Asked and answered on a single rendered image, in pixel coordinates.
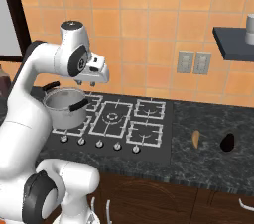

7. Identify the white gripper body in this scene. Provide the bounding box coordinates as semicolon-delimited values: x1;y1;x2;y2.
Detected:
73;57;111;84

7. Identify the orange sweet potato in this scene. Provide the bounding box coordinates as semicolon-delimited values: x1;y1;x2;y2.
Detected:
191;130;201;150

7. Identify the black hob with white grates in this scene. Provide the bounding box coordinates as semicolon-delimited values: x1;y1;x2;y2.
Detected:
30;85;175;167

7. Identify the dark brown jar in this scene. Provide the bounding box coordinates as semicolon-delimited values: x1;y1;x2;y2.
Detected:
0;64;13;101

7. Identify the dark framed window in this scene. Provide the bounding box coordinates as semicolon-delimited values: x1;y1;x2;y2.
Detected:
0;0;33;63

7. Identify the dark brown cupboard door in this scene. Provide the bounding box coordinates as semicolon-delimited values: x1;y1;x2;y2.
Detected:
86;171;200;224
189;186;254;224

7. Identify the grey jar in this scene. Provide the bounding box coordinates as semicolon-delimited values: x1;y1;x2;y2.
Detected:
244;14;254;46

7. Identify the silver pot with black handles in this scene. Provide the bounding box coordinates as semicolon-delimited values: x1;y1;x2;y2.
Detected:
42;81;90;130

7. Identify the grey wall socket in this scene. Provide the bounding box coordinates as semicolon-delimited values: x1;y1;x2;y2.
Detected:
176;50;195;74
192;51;212;76

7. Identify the white cupboard handle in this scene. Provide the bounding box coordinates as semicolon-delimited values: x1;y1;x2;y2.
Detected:
238;197;254;213
89;195;97;216
104;199;112;224

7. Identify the dark grey wall shelf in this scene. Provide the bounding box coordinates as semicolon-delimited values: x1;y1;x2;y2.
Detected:
211;26;254;63

